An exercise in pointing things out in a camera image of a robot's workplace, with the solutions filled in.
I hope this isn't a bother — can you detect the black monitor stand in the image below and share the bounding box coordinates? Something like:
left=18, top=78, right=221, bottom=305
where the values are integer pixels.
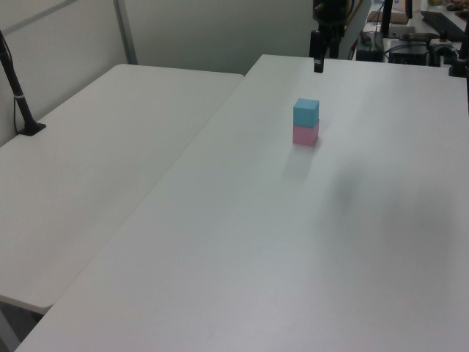
left=373, top=0, right=394, bottom=52

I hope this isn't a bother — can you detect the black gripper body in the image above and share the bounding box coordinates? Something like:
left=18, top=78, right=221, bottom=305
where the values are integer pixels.
left=312, top=0, right=348, bottom=25

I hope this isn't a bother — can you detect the black table clamp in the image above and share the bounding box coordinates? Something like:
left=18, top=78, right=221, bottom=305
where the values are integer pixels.
left=447, top=32, right=469, bottom=78

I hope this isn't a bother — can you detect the blue cube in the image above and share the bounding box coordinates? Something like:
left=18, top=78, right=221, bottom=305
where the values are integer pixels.
left=292, top=98, right=320, bottom=129

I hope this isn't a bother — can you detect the grey partition frame post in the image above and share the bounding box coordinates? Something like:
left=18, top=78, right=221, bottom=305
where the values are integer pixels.
left=112, top=0, right=139, bottom=65

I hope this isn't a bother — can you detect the black camera stand pole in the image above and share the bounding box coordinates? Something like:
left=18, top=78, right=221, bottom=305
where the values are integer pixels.
left=0, top=29, right=48, bottom=138

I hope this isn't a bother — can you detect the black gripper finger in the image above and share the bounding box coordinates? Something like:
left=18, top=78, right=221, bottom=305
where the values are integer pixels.
left=310, top=29, right=325, bottom=74
left=328, top=23, right=342, bottom=59

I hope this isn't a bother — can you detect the pink cube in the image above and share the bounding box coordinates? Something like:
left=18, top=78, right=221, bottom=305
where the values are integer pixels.
left=292, top=119, right=320, bottom=147

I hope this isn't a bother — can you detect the black electronics box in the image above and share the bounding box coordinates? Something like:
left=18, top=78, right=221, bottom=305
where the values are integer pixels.
left=388, top=43, right=430, bottom=66

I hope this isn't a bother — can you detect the black keyboard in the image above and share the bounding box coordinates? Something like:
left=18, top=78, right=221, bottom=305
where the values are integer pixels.
left=419, top=10, right=469, bottom=42

